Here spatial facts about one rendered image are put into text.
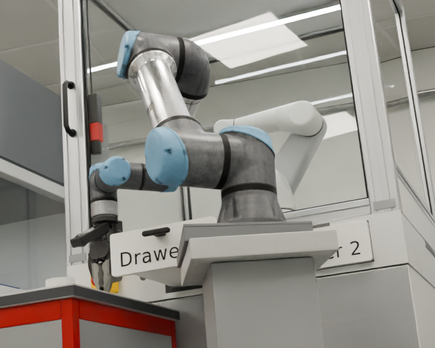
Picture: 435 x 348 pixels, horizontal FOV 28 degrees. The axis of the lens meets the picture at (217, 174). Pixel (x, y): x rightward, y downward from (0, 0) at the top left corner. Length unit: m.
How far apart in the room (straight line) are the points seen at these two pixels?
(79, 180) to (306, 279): 1.22
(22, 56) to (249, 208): 4.01
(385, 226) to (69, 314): 0.88
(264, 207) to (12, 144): 1.61
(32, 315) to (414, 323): 0.96
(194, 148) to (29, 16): 3.49
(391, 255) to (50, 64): 3.75
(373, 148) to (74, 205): 0.94
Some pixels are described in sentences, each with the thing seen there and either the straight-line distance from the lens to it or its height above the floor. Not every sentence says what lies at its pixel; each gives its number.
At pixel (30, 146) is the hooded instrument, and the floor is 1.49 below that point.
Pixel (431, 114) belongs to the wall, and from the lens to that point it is 5.87.
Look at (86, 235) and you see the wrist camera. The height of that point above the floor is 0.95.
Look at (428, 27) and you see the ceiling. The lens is 5.76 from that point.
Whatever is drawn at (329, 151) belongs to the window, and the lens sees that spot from 2.45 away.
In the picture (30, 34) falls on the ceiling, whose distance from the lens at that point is 5.34.
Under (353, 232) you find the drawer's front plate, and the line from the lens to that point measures 2.35.
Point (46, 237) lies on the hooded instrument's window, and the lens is 3.30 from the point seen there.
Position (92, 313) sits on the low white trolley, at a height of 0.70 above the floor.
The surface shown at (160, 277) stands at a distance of 2.36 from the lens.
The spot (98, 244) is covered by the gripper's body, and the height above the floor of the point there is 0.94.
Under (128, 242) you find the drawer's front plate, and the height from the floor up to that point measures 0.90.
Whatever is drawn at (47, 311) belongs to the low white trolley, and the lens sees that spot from 2.00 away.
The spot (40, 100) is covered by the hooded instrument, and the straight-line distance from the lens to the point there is 3.41.
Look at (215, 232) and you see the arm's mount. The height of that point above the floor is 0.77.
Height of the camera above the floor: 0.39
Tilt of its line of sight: 17 degrees up
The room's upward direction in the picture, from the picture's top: 5 degrees counter-clockwise
